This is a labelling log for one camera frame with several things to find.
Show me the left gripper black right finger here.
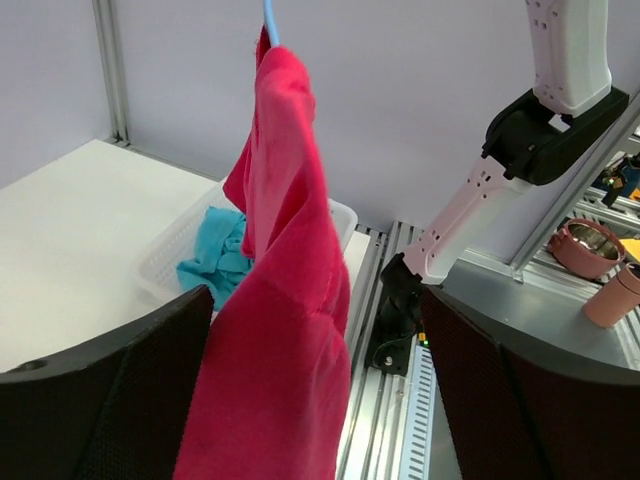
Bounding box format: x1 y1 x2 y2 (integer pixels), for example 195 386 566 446
422 288 639 479

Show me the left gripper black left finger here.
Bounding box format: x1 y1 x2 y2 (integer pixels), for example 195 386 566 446
1 287 213 479

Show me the red t shirt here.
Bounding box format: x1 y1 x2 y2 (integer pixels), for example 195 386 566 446
174 36 351 479

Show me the teal t shirt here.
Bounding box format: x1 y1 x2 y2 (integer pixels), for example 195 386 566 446
176 206 254 311

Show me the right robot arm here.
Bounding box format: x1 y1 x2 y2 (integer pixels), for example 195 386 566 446
365 1 629 375

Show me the pink cylindrical cup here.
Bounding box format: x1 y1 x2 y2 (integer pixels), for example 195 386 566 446
583 263 639 328

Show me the pink round container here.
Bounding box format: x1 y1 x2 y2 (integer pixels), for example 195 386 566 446
547 219 626 280

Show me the white slotted cable duct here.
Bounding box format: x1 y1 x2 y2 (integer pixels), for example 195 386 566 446
399 344 437 480

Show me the aluminium rail base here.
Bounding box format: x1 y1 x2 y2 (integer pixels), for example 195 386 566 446
334 219 451 480

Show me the blue wire hanger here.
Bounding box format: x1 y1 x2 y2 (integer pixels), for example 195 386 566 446
262 0 280 47

